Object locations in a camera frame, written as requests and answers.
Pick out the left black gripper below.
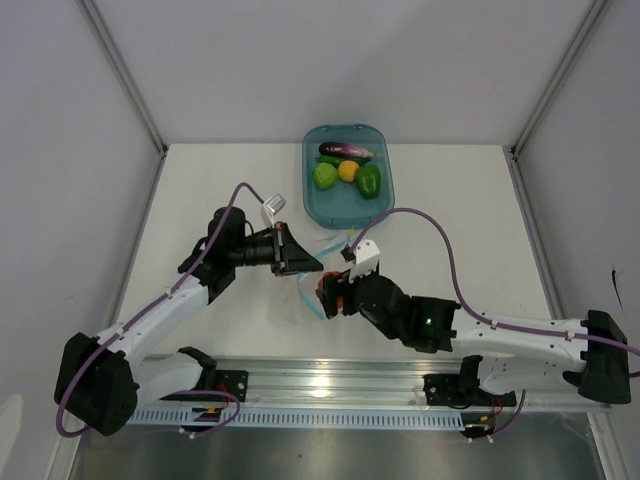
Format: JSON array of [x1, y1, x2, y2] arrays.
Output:
[[229, 221, 323, 277]]

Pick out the orange toy pumpkin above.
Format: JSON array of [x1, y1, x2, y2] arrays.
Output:
[[318, 271, 344, 309]]

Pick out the clear zip top bag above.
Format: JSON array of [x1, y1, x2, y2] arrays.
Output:
[[268, 230, 357, 326]]

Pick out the yellow toy lemon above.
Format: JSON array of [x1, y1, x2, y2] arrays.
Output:
[[337, 160, 360, 183]]

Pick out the green toy bell pepper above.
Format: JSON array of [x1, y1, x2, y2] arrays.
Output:
[[355, 165, 381, 199]]

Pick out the purple toy eggplant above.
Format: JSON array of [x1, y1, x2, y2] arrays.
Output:
[[318, 142, 375, 159]]

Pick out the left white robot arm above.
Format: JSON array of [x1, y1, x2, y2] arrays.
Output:
[[54, 207, 323, 438]]

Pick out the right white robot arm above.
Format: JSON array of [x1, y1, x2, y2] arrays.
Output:
[[316, 272, 631, 405]]

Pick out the light green toy cabbage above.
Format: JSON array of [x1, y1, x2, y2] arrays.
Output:
[[312, 162, 339, 190]]

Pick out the teal plastic tray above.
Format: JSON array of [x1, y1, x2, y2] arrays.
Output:
[[302, 124, 395, 229]]

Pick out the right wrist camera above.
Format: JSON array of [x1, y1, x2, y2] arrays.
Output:
[[341, 239, 380, 283]]

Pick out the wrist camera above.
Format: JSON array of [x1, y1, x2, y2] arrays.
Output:
[[261, 194, 286, 227], [341, 239, 380, 283]]

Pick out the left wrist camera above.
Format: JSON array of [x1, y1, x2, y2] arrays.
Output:
[[261, 194, 286, 227]]

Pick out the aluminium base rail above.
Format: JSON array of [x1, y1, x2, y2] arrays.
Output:
[[218, 356, 611, 412]]

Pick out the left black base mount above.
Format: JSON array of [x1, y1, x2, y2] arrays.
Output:
[[214, 370, 250, 403]]

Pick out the white slotted cable duct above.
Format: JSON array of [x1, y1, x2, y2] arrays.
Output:
[[128, 405, 465, 432]]

